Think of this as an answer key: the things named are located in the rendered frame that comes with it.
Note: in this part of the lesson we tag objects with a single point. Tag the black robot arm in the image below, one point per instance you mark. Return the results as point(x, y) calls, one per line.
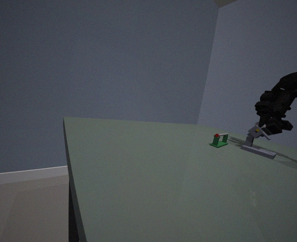
point(289, 83)

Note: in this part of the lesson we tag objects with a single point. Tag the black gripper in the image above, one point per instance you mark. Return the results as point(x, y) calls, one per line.
point(275, 109)

